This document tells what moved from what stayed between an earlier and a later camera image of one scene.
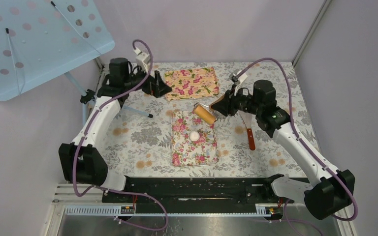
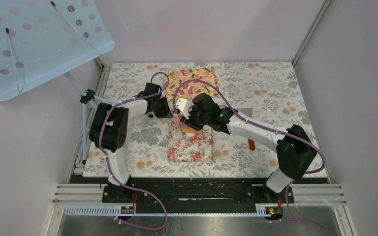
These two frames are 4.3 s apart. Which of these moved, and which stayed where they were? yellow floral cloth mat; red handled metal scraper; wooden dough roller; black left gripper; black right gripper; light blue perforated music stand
Moved: black left gripper; wooden dough roller; black right gripper
Stayed: red handled metal scraper; yellow floral cloth mat; light blue perforated music stand
